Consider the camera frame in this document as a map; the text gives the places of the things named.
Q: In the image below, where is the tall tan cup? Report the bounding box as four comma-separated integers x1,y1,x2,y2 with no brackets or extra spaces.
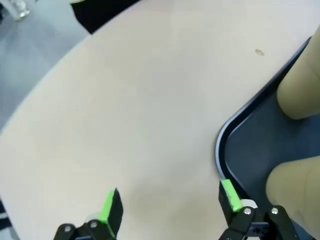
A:
276,23,320,120
265,156,320,237

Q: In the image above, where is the person in cream sweatshirt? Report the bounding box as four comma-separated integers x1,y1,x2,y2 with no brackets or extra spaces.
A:
69,0,141,35

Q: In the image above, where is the black plastic tray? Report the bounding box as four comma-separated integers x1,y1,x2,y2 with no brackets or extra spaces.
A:
215,36,320,240

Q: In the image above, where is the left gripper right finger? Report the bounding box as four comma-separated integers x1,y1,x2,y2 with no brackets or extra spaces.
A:
218,178,300,240

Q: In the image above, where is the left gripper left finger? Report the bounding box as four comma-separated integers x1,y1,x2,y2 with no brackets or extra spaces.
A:
54,188,125,240

